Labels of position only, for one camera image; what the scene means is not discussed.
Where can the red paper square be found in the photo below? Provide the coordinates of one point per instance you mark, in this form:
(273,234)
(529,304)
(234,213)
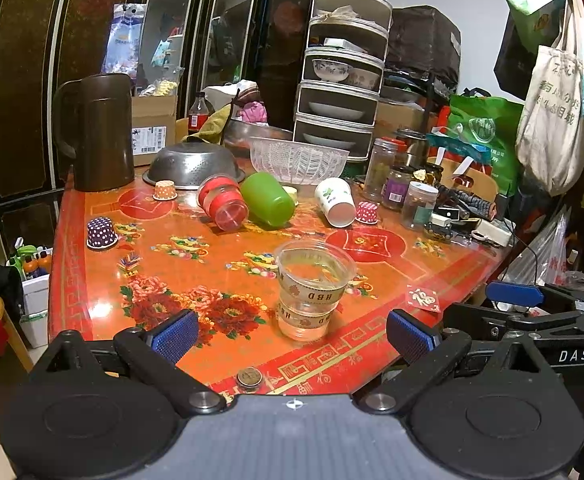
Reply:
(423,299)

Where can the white tote bag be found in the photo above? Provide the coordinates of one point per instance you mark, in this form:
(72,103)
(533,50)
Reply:
(547,125)

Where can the red polka dot cup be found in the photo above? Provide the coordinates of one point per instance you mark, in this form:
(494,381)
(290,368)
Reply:
(367,212)

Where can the bronze coin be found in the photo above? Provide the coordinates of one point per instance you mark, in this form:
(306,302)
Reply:
(249,377)

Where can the clear patterned plastic bowl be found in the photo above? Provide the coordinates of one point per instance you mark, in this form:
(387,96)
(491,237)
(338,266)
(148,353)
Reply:
(297,160)

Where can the pink cloth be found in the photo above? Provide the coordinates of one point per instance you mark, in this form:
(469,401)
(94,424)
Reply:
(254,111)

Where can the red drink bottle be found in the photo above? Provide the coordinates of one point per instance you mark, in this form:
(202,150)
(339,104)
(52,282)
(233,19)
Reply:
(199,115)

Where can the black paper bag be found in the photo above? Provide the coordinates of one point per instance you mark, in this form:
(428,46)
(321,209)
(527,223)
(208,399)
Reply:
(512,60)

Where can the orange polka dot cup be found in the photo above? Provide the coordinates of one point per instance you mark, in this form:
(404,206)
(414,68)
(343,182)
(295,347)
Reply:
(165,190)

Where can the cardboard box with label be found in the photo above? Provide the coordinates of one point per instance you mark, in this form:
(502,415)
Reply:
(154,130)

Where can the dark wooden wardrobe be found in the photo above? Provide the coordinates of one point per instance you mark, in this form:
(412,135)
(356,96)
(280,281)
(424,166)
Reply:
(21,85)

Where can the blue white plastic packet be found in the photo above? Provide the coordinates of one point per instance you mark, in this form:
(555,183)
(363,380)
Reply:
(124,40)

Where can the tall glass jar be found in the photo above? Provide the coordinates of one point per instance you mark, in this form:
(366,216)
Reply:
(381,170)

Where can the plain cardboard box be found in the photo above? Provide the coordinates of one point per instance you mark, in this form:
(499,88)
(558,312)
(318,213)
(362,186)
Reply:
(404,117)

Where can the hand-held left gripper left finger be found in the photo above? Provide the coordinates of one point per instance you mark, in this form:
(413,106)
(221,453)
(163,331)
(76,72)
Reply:
(174,336)

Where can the glass jar purple label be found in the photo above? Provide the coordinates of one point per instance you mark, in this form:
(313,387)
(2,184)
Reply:
(397,189)

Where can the brown plastic pitcher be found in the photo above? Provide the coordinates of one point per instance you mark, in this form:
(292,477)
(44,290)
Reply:
(101,135)

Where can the steel basin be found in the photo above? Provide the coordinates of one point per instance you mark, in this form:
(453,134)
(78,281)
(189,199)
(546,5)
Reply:
(257,135)

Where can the clear plastic cup printed band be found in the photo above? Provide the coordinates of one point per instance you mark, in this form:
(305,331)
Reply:
(317,280)
(304,322)

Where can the white plastic bag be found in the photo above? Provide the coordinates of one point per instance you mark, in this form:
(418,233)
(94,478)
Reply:
(547,255)

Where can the clear plastic jar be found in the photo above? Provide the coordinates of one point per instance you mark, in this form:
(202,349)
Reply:
(419,205)

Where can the white storage bin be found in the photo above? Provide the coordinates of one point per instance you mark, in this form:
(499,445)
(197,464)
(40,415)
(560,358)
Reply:
(34,305)

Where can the patterned ceramic bowl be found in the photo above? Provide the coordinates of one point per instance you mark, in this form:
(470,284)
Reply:
(366,78)
(329,71)

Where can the white plate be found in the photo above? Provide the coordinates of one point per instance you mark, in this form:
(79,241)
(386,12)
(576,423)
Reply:
(336,109)
(327,141)

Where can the green plastic cup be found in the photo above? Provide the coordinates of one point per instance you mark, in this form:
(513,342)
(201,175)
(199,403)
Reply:
(267,197)

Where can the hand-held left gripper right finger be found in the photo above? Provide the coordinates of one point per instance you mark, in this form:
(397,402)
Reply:
(412,336)

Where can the purple polka dot cup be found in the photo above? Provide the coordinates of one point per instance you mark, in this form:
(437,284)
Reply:
(101,232)

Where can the white paper cup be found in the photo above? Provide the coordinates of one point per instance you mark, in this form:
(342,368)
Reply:
(333,197)

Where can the black fabric box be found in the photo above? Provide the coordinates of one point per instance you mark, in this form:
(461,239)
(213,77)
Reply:
(424,42)

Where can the steel kettle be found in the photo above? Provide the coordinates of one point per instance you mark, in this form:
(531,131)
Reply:
(412,147)

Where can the yellow-green cloth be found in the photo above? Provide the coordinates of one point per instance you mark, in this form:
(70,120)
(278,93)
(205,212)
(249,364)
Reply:
(211,127)

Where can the small toy car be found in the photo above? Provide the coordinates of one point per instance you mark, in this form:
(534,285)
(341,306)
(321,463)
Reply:
(439,226)

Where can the brown paper bag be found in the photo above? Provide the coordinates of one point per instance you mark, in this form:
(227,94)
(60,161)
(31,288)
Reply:
(472,177)

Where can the green gift box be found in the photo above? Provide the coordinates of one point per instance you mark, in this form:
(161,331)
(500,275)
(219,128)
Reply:
(537,10)

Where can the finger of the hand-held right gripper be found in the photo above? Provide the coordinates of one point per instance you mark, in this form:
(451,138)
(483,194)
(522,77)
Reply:
(514,293)
(472,317)

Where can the red glass cup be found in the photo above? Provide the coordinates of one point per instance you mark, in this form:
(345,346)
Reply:
(221,200)

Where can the white power adapter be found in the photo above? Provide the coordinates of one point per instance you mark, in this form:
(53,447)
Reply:
(492,232)

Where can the green shopping bag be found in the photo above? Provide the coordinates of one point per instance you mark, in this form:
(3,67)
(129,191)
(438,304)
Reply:
(482,125)

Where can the steel colander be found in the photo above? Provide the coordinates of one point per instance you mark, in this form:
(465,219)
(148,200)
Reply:
(186,162)

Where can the white stacked dish rack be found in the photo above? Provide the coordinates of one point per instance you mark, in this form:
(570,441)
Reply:
(302,110)

